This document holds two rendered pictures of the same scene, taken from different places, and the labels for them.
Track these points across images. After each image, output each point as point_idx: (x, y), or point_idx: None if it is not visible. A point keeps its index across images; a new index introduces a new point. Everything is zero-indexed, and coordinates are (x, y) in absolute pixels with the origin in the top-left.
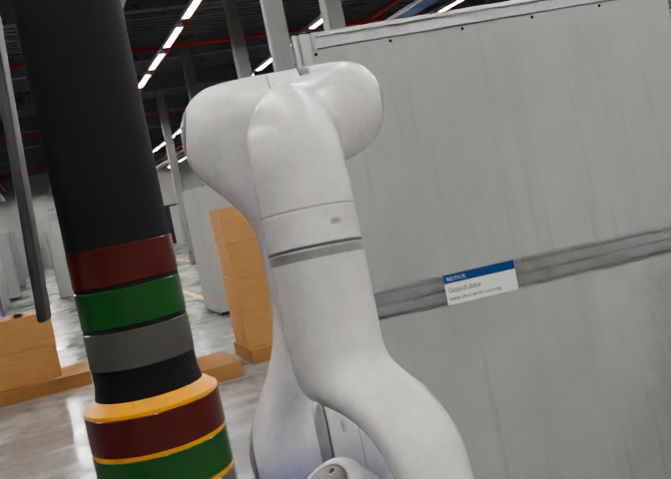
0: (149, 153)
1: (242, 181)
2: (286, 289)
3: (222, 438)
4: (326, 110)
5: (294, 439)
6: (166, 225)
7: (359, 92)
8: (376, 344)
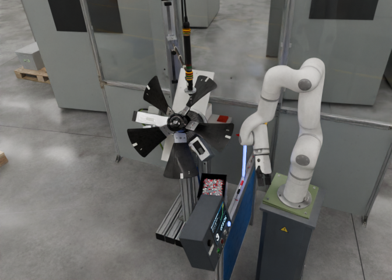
0: (186, 59)
1: None
2: None
3: (186, 75)
4: (272, 74)
5: (298, 133)
6: (186, 63)
7: (290, 78)
8: (258, 113)
